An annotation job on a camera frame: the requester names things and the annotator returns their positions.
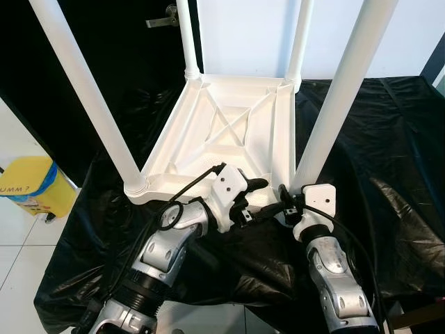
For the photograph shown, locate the black shiny tablecloth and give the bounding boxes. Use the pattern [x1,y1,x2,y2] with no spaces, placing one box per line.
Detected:
[35,75,445,334]

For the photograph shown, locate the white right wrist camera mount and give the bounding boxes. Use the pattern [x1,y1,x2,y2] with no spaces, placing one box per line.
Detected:
[292,184,338,241]

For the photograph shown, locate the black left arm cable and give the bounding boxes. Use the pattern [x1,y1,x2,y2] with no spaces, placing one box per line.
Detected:
[90,164,227,321]

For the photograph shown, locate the brown wooden table brace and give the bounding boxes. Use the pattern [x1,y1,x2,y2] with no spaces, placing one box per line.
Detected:
[389,303,445,328]

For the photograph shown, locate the white plastic table leg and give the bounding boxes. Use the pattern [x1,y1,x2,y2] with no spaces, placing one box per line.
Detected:
[285,0,315,88]
[29,0,148,196]
[176,0,202,79]
[292,0,399,194]

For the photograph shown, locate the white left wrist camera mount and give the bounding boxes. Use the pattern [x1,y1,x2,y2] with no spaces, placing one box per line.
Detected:
[209,167,251,232]

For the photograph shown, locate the white plastic table top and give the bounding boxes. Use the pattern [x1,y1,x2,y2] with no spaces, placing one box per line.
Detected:
[124,73,301,216]

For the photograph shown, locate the dark grey door frame post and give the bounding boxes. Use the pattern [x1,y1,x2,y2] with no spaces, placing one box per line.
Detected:
[421,35,445,81]

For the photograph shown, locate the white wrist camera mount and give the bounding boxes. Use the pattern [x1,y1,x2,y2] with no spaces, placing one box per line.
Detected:
[292,184,338,241]
[209,167,251,232]

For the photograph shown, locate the yellow bag with blue band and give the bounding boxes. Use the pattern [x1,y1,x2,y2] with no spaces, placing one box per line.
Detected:
[0,157,77,218]

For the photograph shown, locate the black door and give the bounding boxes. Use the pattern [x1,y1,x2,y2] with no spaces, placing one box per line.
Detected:
[0,0,202,185]

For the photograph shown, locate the metal lever door handle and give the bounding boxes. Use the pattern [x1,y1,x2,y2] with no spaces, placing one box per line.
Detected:
[146,6,180,29]

